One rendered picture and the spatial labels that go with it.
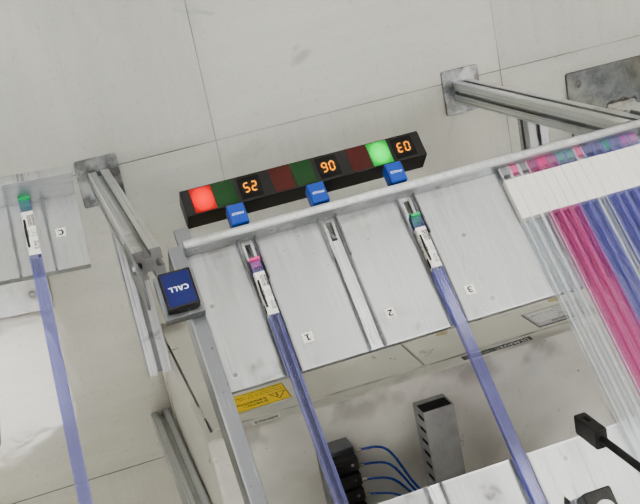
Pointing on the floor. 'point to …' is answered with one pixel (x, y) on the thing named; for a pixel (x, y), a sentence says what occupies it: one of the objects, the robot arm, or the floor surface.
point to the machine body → (393, 405)
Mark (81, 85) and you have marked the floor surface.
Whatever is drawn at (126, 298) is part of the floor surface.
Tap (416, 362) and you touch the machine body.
